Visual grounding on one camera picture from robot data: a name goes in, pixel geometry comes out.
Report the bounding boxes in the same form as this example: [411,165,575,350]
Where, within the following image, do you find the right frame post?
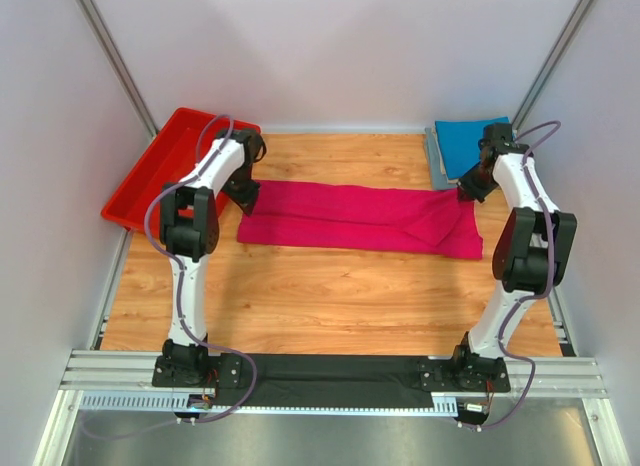
[513,0,598,129]

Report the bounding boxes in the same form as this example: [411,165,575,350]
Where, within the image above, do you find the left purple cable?
[142,114,259,425]

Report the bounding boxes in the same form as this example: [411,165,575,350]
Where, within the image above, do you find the beige folded t shirt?
[438,136,467,182]

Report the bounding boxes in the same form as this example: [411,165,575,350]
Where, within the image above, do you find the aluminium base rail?
[60,351,607,424]

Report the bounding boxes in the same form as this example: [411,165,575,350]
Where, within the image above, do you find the blue folded t shirt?
[435,116,509,173]

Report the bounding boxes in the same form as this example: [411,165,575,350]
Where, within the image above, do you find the magenta t shirt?
[237,181,483,260]

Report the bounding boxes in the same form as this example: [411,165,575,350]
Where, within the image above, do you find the left frame post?
[75,0,159,137]

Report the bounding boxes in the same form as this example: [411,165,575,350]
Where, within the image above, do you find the purple cable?
[469,119,564,432]
[142,114,259,425]

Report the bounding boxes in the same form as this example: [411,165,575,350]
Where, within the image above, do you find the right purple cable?
[469,119,564,432]

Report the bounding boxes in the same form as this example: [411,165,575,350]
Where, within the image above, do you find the frame post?
[75,0,159,137]
[513,0,598,129]

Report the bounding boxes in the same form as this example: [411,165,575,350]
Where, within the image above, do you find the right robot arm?
[451,122,577,388]

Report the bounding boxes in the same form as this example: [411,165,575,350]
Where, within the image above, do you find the grey folded t shirt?
[425,128,457,191]

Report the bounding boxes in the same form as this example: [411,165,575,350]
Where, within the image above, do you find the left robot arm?
[144,128,266,388]

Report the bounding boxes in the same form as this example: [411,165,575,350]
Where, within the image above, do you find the red plastic bin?
[100,107,263,235]

